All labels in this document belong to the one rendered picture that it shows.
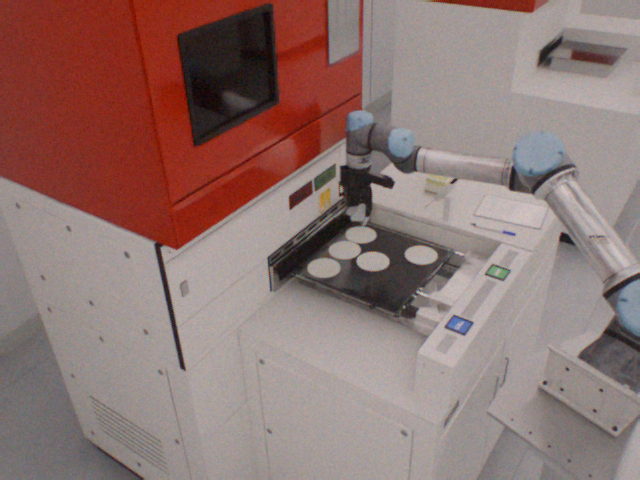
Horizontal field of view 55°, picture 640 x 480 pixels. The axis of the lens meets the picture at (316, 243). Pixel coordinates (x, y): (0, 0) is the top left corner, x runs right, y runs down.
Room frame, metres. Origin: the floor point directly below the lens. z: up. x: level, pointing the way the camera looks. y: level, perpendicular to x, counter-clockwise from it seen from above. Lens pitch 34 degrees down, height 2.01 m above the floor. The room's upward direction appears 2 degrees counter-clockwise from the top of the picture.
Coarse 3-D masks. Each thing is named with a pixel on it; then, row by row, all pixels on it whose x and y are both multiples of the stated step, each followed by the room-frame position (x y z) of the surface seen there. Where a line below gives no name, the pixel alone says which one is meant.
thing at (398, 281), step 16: (352, 224) 1.75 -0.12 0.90; (336, 240) 1.66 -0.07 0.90; (384, 240) 1.65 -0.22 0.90; (400, 240) 1.64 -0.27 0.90; (320, 256) 1.57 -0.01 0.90; (400, 256) 1.55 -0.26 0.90; (304, 272) 1.49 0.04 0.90; (352, 272) 1.48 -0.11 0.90; (368, 272) 1.48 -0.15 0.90; (384, 272) 1.48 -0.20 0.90; (400, 272) 1.47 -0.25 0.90; (416, 272) 1.47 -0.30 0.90; (336, 288) 1.41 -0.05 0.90; (352, 288) 1.41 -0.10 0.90; (368, 288) 1.40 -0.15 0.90; (384, 288) 1.40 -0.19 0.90; (400, 288) 1.40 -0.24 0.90; (416, 288) 1.40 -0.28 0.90; (384, 304) 1.33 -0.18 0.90; (400, 304) 1.32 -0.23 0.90
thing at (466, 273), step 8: (464, 264) 1.53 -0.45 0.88; (456, 272) 1.49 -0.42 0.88; (464, 272) 1.49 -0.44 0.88; (472, 272) 1.49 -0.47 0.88; (456, 280) 1.45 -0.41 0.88; (464, 280) 1.45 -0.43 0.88; (448, 288) 1.41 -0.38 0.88; (456, 288) 1.41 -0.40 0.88; (464, 288) 1.41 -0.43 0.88; (448, 296) 1.38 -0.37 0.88; (456, 296) 1.38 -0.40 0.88; (416, 328) 1.26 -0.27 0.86; (424, 328) 1.25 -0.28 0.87; (432, 328) 1.24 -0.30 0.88
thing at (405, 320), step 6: (300, 282) 1.54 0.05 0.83; (306, 282) 1.52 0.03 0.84; (312, 288) 1.51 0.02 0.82; (318, 288) 1.50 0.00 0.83; (330, 294) 1.47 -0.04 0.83; (336, 294) 1.46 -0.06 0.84; (342, 300) 1.45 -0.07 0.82; (348, 300) 1.43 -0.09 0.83; (360, 306) 1.41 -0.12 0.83; (366, 306) 1.40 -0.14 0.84; (372, 312) 1.39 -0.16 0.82; (378, 312) 1.37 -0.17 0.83; (390, 318) 1.35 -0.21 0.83; (396, 318) 1.34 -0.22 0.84; (402, 318) 1.33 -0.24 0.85; (408, 318) 1.32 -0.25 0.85; (414, 318) 1.32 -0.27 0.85; (402, 324) 1.33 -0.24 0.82; (408, 324) 1.32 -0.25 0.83
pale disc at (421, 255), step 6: (414, 246) 1.61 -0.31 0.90; (420, 246) 1.61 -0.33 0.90; (408, 252) 1.57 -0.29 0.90; (414, 252) 1.57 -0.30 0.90; (420, 252) 1.57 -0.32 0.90; (426, 252) 1.57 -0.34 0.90; (432, 252) 1.57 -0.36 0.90; (408, 258) 1.54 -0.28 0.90; (414, 258) 1.54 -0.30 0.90; (420, 258) 1.54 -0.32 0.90; (426, 258) 1.54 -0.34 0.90; (432, 258) 1.54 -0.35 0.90; (420, 264) 1.51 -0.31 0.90
